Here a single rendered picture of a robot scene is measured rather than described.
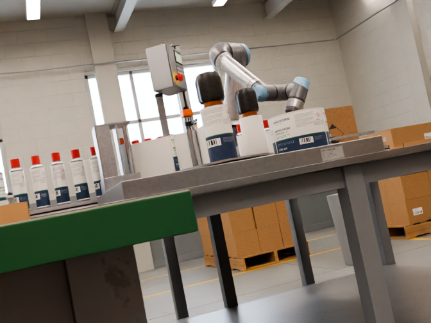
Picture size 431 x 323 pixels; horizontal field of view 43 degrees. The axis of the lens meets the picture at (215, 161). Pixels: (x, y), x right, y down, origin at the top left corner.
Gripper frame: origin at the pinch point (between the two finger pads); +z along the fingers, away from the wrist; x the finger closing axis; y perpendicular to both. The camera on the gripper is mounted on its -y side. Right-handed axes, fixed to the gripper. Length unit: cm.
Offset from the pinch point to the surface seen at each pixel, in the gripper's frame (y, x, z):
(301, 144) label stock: 57, -15, 11
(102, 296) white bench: 178, -77, 67
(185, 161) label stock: 15.9, -42.0, 21.9
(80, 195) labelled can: 3, -74, 46
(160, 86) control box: -2, -59, -8
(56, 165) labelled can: 3, -87, 38
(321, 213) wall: -548, 301, -93
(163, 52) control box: 1, -63, -22
